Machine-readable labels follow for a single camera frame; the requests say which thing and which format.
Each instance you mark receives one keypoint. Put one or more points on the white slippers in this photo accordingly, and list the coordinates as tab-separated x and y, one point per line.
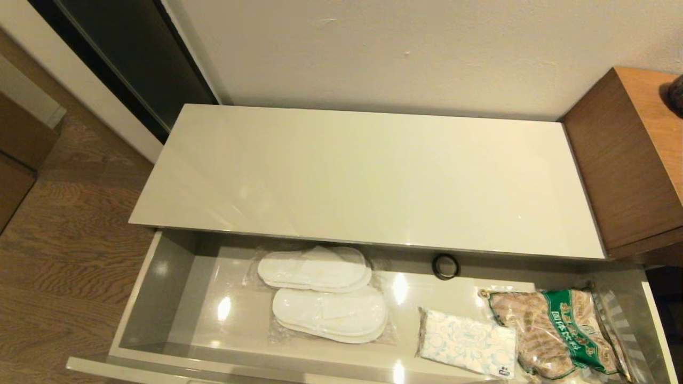
315	269
331	314

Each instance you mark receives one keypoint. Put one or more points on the beige glossy drawer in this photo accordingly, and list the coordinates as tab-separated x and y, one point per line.
240	320

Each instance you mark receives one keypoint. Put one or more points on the white blue-floral tissue pack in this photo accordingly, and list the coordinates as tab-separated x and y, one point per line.
469	341

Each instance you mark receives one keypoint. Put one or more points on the dark sliding door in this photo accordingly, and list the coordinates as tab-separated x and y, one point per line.
133	53

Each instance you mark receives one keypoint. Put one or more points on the green brown snack bag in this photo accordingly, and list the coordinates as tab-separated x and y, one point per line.
549	330

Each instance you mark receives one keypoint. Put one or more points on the brown wooden side cabinet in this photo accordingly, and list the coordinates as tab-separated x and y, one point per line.
624	170

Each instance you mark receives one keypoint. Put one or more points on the brown wooden furniture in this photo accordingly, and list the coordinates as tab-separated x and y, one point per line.
21	144

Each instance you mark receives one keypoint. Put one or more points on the dark round object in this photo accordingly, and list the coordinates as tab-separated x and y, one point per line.
677	95

